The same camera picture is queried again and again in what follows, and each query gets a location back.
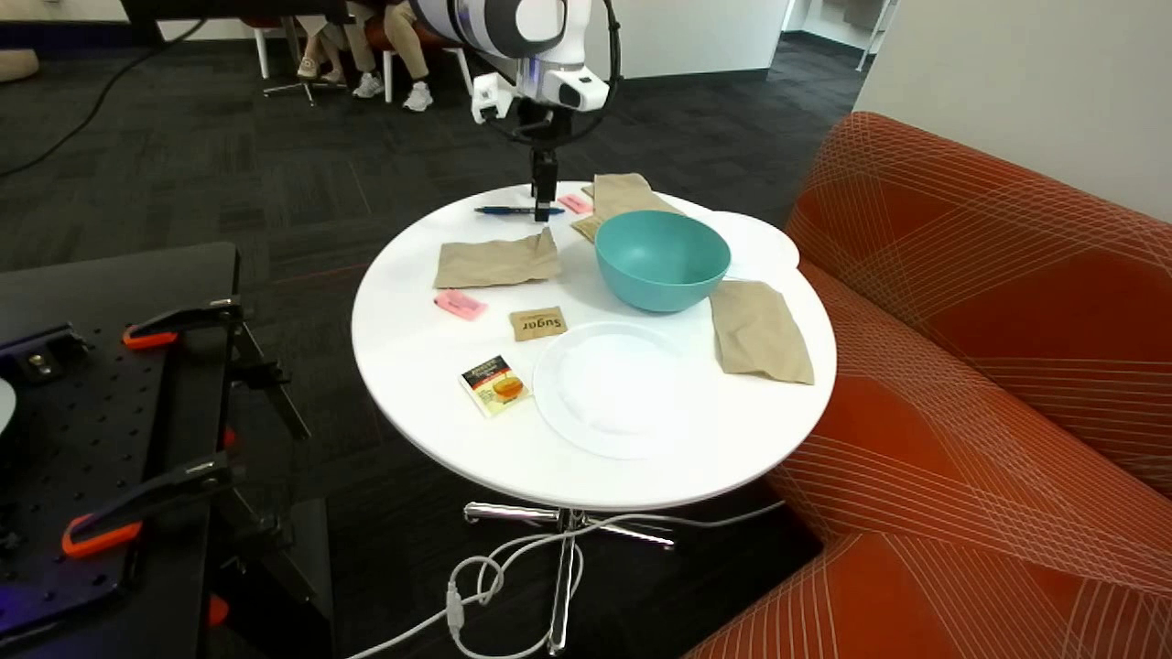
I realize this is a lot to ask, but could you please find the black floor cable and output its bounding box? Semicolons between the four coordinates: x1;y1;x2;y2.
0;16;204;179

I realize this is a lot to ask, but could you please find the beige cushion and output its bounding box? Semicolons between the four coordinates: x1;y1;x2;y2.
0;48;46;87

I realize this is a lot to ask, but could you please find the black and orange clamp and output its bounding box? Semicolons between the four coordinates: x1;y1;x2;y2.
121;298;317;438
59;449;235;563

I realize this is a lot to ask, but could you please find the seated person in beige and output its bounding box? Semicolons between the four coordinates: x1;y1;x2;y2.
295;10;352;87
346;0;439;118

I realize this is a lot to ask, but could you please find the black mounting bench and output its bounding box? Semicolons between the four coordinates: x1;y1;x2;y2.
0;238;334;659

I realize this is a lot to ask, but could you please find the white cable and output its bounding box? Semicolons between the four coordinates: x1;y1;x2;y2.
346;493;793;659

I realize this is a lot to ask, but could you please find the brown paper napkin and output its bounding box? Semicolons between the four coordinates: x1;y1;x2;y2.
708;280;818;387
586;170;682;225
434;226;566;292

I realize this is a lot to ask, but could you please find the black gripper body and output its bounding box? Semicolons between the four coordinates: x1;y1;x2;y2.
508;100;573;159

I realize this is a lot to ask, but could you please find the brown paper packet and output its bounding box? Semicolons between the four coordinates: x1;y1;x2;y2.
506;304;573;344

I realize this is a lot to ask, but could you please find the white counter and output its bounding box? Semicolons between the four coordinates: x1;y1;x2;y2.
583;0;794;87

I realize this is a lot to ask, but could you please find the white round table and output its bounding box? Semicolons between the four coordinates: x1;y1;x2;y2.
350;179;843;655

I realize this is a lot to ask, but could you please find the teal bowl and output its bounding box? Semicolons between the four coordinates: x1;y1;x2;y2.
595;209;738;320

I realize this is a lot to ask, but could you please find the blue pen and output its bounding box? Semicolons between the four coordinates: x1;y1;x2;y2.
472;201;568;220

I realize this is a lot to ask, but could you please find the orange patterned sofa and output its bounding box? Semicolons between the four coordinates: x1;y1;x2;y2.
689;109;1172;659

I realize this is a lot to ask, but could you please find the clear plastic plate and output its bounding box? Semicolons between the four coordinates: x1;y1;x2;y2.
531;322;711;465

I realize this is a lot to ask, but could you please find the red chair with white legs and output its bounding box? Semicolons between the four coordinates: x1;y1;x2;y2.
251;0;479;109

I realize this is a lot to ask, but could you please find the orange and black packet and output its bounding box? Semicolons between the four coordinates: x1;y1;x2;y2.
458;350;531;416

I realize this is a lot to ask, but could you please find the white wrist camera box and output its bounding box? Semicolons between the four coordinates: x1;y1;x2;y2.
468;66;613;128

